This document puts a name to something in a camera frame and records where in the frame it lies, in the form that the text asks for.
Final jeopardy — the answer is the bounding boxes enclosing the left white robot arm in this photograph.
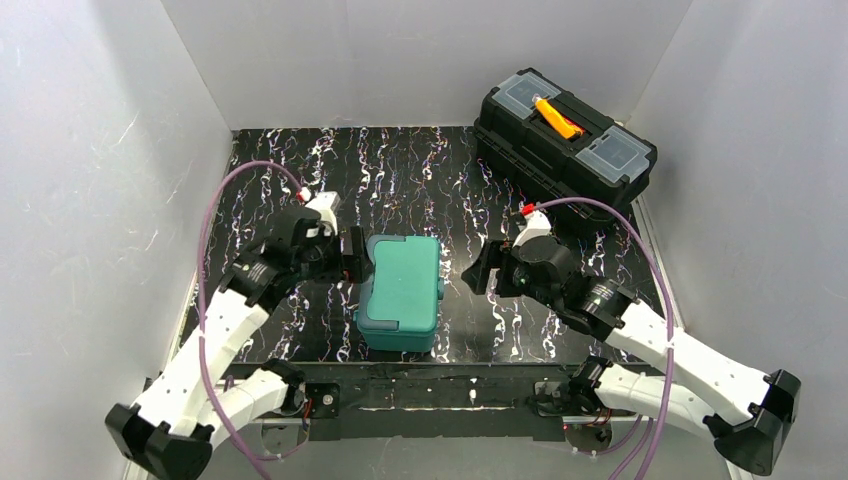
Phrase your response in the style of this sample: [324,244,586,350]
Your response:
[105,206,372,479]

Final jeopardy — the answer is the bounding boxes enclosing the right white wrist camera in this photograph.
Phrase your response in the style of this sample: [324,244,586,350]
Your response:
[513,210,552,247]

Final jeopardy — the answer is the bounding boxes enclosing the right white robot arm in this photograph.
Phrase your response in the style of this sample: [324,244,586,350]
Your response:
[462,236,801,476]

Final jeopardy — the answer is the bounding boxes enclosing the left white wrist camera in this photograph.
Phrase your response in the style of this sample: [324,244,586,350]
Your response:
[306,191,340,236]

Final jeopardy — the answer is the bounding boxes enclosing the green medicine box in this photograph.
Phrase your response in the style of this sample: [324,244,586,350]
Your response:
[354,235,444,353]

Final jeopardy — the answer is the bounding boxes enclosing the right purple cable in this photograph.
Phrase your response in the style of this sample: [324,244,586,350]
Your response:
[521,195,677,480]

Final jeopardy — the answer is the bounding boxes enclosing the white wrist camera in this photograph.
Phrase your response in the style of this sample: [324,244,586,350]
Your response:
[513,210,552,247]
[306,191,340,236]

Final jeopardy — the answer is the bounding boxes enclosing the purple cable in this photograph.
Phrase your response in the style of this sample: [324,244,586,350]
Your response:
[195,160,313,480]
[521,195,677,480]

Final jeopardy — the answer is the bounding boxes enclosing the black toolbox orange handle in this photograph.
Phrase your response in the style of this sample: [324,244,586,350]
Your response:
[473,68,658,213]

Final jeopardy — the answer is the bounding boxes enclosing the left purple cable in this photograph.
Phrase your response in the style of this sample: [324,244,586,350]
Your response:
[195,160,313,480]

